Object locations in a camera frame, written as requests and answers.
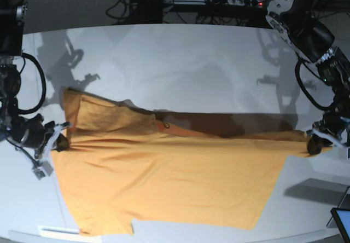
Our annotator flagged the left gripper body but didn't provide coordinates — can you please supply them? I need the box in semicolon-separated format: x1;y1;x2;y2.
306;111;349;158

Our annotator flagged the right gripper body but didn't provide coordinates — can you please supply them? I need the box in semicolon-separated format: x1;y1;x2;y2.
5;114;71;180

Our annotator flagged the yellow T-shirt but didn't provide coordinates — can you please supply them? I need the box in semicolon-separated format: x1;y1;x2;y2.
51;89;315;236

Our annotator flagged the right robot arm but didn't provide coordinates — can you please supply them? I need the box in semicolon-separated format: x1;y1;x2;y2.
1;0;71;180

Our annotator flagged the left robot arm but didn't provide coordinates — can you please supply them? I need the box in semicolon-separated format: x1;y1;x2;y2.
266;0;349;155

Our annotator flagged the tablet screen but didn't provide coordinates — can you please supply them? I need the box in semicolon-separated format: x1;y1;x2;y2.
331;208;349;243

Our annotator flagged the white label strip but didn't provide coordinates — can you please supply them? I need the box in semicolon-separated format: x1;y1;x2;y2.
38;225;79;235

